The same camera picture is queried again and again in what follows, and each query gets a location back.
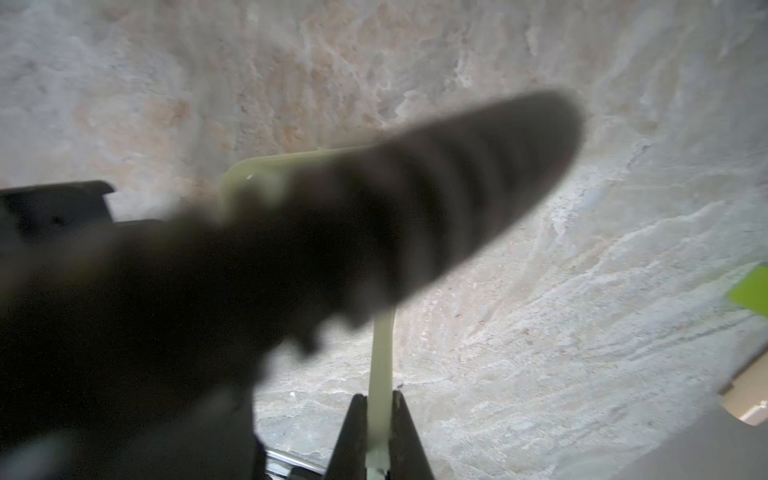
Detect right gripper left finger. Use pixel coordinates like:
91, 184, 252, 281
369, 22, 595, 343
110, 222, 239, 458
324, 394, 368, 480

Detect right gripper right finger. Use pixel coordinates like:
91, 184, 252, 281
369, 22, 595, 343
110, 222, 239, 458
391, 390, 435, 480

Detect green white hand brush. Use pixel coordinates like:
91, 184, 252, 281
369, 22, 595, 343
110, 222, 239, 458
365, 310, 395, 480

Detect light green dustpan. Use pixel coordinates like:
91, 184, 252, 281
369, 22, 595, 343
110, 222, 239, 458
216, 145, 396, 231

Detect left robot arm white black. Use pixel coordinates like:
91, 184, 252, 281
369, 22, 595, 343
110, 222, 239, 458
1, 91, 584, 479

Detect beige wooden rolling pin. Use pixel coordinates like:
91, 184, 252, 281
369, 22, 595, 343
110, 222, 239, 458
720, 352, 767, 426

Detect green paper scrap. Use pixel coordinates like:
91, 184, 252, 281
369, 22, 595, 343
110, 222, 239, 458
727, 264, 768, 317

